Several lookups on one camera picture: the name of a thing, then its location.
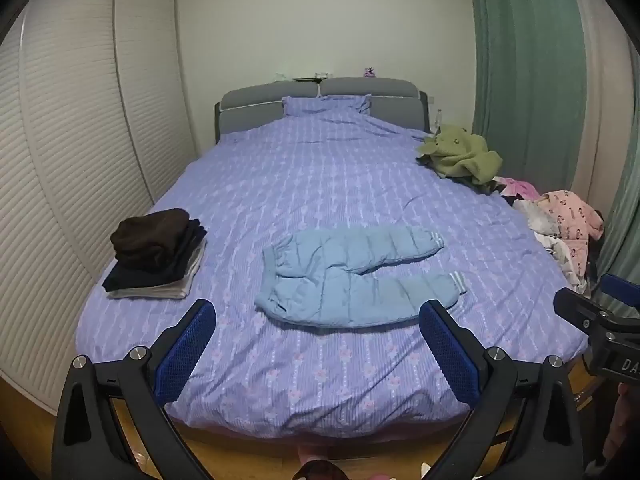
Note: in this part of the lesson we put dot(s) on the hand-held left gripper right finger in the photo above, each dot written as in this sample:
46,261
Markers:
450,355

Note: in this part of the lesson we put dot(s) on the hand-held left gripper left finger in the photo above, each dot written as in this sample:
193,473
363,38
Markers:
187,350

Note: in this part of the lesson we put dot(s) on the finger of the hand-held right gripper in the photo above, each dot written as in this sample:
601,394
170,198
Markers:
580,310
622,292

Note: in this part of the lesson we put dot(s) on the light blue padded pants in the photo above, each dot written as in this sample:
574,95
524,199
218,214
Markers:
325,290

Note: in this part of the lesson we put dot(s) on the person's right forearm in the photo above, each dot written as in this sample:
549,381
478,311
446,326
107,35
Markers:
622,420

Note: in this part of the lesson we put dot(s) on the grey folded garment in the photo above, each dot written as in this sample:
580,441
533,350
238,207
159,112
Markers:
170,291

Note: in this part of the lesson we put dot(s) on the green curtain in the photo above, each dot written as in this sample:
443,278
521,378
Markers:
525,60
622,210

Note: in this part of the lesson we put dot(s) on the pink printed pajamas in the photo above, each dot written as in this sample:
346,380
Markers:
570,217

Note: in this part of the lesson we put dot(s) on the white crumpled clothes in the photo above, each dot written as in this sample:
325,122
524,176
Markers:
542,225

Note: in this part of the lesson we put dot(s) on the dark navy folded garment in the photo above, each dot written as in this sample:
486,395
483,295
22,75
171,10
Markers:
187,255

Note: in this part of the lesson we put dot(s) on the brown folded garment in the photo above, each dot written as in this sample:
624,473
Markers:
150,237

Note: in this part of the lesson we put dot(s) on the plain pink garment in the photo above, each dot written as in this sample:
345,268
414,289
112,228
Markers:
520,189

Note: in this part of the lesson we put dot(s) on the olive green jacket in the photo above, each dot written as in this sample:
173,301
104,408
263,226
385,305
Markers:
460,152

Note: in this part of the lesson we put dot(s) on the bed with purple duvet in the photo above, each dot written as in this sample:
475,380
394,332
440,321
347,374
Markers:
320,180

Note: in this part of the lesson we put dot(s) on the white louvered wardrobe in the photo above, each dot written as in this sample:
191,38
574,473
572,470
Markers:
75,160

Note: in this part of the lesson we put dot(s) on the clear plastic bottle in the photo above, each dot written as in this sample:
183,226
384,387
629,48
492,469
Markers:
439,120

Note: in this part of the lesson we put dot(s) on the grey upholstered bed headboard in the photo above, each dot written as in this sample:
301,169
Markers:
250,110

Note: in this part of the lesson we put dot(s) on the purple patterned pillow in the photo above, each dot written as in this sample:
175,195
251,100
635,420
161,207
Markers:
325,106

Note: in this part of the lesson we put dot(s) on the small pink toy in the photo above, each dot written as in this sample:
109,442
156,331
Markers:
370,72

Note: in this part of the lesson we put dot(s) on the flat dark book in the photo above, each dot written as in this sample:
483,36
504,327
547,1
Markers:
306,79

